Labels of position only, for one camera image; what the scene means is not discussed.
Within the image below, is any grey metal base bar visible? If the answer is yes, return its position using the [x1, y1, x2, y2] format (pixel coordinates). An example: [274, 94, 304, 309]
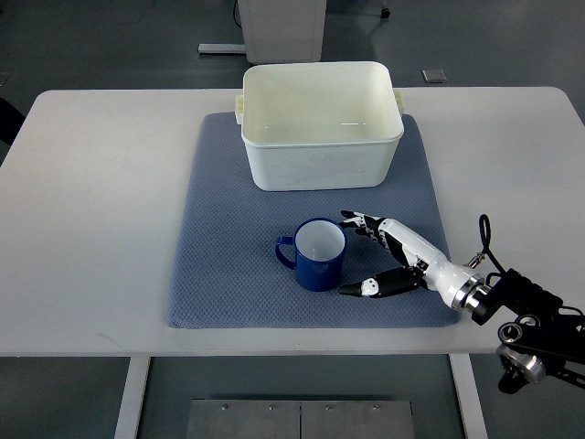
[197, 43, 246, 55]

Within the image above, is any right white table leg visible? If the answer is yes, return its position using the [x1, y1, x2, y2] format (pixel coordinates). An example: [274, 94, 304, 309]
[449, 354, 488, 439]

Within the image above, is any small grey floor socket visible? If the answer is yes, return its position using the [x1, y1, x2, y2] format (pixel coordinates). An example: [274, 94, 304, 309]
[421, 69, 447, 84]

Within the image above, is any dark object at left edge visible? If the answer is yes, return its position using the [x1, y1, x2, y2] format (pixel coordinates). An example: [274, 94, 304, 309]
[0, 98, 26, 145]

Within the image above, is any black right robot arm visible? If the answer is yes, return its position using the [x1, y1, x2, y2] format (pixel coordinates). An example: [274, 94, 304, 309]
[465, 214, 584, 394]

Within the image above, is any white cabinet in background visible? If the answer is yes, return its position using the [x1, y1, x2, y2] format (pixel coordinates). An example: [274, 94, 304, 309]
[238, 0, 326, 64]

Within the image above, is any white table leg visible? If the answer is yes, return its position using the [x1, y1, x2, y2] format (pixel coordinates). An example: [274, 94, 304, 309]
[449, 354, 488, 439]
[114, 356, 151, 439]

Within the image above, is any blue-grey quilted mat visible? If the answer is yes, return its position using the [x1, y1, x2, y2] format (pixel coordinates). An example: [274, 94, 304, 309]
[165, 112, 459, 329]

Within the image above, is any left white table leg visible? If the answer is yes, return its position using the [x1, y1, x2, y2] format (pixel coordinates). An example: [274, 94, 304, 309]
[114, 356, 151, 439]

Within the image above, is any blue mug white inside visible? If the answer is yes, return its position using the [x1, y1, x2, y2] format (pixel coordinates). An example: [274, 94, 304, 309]
[274, 218, 347, 292]

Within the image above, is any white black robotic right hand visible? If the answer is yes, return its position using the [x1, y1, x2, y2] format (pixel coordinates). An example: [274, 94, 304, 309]
[339, 210, 484, 312]

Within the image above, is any grey metal floor plate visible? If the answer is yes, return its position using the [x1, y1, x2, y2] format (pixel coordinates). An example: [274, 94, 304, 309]
[186, 400, 415, 438]

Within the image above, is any white plastic box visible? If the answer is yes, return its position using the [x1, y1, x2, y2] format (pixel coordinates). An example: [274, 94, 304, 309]
[235, 61, 405, 191]

